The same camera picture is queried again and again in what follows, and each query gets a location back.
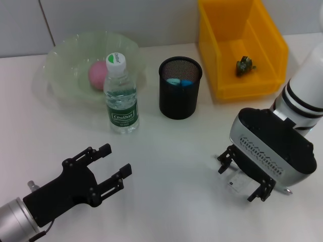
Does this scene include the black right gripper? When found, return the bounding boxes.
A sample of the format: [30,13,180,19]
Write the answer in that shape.
[217,145,276,202]

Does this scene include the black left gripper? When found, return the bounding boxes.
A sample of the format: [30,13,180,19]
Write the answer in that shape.
[23,143,133,220]

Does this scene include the clear plastic ruler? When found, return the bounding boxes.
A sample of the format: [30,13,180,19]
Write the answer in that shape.
[226,171,257,194]

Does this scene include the grey white pen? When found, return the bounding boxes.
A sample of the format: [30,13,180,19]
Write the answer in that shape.
[213,154,294,195]

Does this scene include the clear green-label water bottle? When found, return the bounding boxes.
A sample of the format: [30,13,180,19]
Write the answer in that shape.
[103,52,140,135]

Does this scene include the pink toy peach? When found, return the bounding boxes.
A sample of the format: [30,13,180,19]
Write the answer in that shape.
[88,60,108,92]

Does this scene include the green plastic wrapper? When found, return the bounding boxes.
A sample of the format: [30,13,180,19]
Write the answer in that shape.
[236,55,257,77]

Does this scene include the blue cyan scissors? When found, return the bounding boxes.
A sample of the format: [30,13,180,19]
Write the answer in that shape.
[166,78,194,88]

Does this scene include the black mesh pen holder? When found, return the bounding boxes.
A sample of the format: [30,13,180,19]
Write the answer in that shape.
[158,56,203,120]

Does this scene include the translucent green fruit plate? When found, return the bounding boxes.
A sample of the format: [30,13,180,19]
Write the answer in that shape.
[40,31,147,106]

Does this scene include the yellow plastic bin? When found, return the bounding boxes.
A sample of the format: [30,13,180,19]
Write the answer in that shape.
[197,0,289,102]

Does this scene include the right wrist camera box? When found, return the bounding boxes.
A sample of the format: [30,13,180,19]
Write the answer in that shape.
[229,107,317,187]

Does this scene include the left arm cable with plugs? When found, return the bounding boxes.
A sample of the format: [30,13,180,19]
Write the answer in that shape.
[27,180,56,235]

